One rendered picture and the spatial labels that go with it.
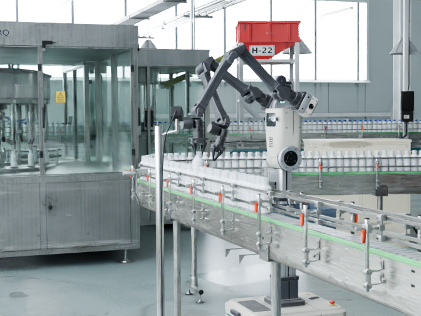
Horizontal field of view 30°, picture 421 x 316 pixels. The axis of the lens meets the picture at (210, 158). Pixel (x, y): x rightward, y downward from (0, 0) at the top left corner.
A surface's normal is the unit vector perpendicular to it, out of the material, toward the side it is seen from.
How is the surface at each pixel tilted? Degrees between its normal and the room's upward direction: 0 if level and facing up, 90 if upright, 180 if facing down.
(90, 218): 90
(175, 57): 90
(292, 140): 101
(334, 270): 90
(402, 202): 91
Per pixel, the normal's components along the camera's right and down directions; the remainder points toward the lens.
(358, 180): 0.03, 0.05
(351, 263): -0.94, 0.03
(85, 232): 0.34, 0.04
